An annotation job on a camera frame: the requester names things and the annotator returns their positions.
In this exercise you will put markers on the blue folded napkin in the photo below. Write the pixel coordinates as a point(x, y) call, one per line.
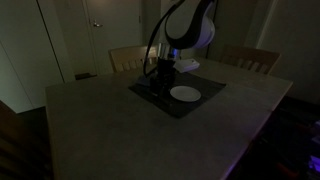
point(142, 80)

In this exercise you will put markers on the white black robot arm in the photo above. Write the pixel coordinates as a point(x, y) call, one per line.
point(191, 26)

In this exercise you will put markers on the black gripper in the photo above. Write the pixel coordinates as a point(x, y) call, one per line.
point(165, 70)

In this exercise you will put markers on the white round plate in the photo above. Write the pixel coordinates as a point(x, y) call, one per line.
point(185, 93)

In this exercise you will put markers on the white door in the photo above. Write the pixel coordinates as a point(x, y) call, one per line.
point(115, 33)

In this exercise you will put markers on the dark placemat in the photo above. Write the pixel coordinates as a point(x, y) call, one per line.
point(206, 87)

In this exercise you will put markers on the light wooden chair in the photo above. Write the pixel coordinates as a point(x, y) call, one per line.
point(128, 58)
point(250, 58)

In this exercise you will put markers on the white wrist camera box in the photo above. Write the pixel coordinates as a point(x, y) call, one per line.
point(186, 65)

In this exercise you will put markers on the dark spoon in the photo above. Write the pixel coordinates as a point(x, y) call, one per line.
point(149, 92)

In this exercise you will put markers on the purple lit device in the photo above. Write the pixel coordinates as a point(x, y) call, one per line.
point(314, 156)

